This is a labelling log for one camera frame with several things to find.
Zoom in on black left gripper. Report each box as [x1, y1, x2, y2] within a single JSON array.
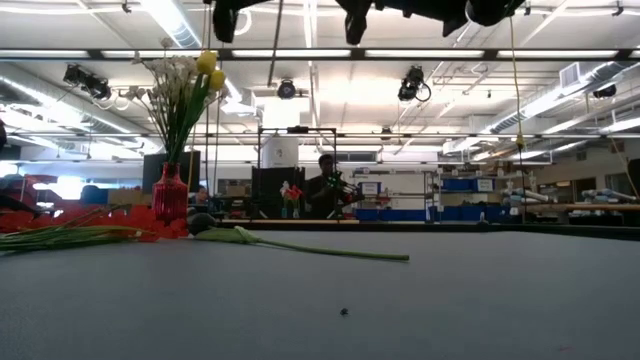
[[212, 0, 274, 44]]

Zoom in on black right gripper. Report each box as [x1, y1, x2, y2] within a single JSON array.
[[334, 0, 472, 47]]

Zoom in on yellow artificial tulip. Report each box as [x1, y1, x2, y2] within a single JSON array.
[[174, 68, 227, 164], [172, 48, 219, 164]]

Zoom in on red glass vase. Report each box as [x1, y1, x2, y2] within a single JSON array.
[[151, 162, 190, 225]]

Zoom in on red flower bunch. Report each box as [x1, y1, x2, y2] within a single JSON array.
[[0, 202, 190, 254]]

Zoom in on distant vase with flowers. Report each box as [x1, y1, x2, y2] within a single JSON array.
[[279, 180, 305, 220]]

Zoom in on black overhead light bar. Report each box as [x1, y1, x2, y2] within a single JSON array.
[[0, 47, 640, 63], [0, 131, 640, 141]]

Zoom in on white cylindrical tank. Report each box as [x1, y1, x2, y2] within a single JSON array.
[[262, 137, 300, 169]]

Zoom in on black background monitor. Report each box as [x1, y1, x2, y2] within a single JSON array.
[[143, 150, 202, 197]]

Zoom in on blue shelf bins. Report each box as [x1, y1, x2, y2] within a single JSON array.
[[442, 178, 496, 193]]

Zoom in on cardboard box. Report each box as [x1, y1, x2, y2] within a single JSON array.
[[107, 187, 154, 206]]

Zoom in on blue storage bins row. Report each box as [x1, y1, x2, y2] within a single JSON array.
[[355, 205, 507, 224]]

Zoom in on red storage rack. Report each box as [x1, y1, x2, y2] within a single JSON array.
[[9, 173, 59, 205]]

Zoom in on wooden background table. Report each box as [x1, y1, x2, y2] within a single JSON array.
[[519, 201, 640, 214]]

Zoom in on black rectangular frame rig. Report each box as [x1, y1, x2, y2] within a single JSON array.
[[257, 127, 339, 220]]

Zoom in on yellow hanging cable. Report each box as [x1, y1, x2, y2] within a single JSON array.
[[507, 14, 527, 151]]

